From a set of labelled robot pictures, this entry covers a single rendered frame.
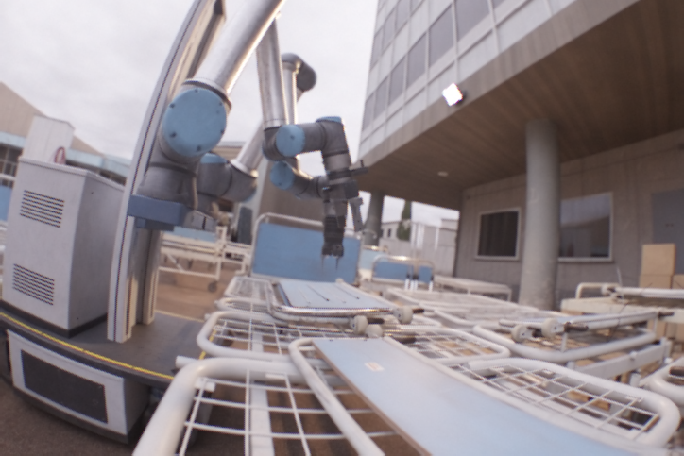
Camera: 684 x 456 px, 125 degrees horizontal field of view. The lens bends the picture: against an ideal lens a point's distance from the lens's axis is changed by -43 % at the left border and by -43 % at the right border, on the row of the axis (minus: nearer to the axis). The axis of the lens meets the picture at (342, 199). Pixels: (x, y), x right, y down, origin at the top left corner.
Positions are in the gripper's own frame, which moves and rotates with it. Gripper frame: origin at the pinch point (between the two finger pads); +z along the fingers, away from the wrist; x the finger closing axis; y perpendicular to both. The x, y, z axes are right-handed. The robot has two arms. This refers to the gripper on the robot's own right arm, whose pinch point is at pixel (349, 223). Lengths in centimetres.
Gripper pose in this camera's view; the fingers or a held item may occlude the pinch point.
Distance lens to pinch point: 100.0
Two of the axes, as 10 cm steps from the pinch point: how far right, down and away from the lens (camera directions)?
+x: 3.8, 0.1, -9.3
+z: 1.9, 9.8, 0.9
